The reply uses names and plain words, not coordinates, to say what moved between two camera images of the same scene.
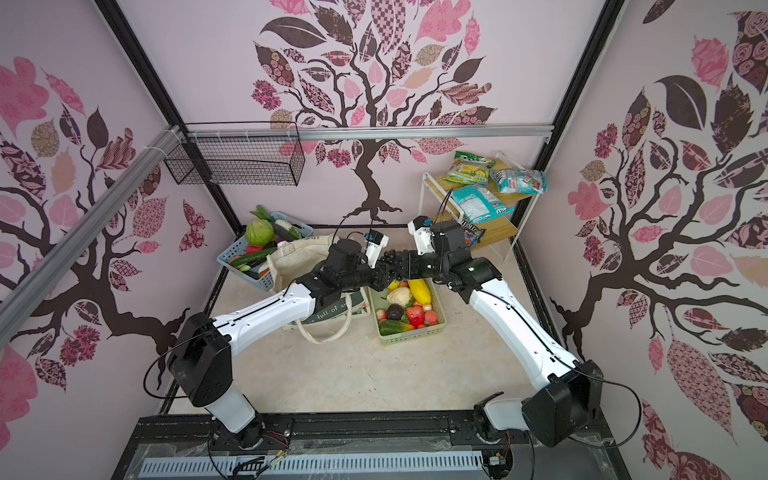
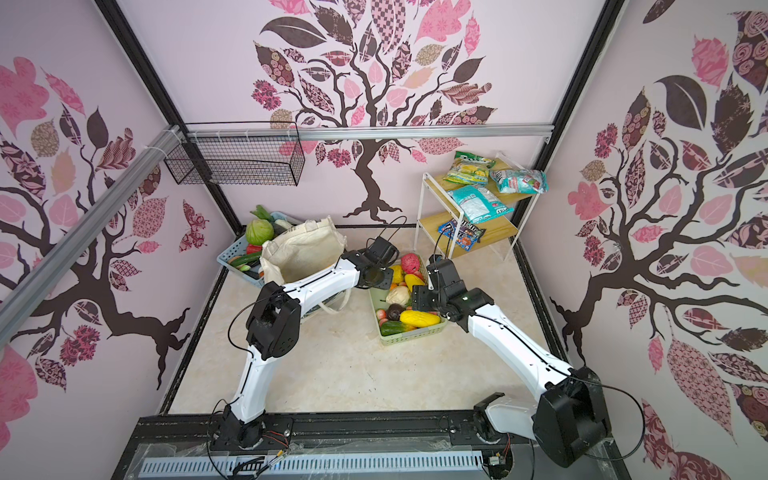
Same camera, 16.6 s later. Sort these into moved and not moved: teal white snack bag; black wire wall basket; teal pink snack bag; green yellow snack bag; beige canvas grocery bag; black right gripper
Moved: beige canvas grocery bag; black right gripper
Not moved: teal pink snack bag; green yellow snack bag; teal white snack bag; black wire wall basket
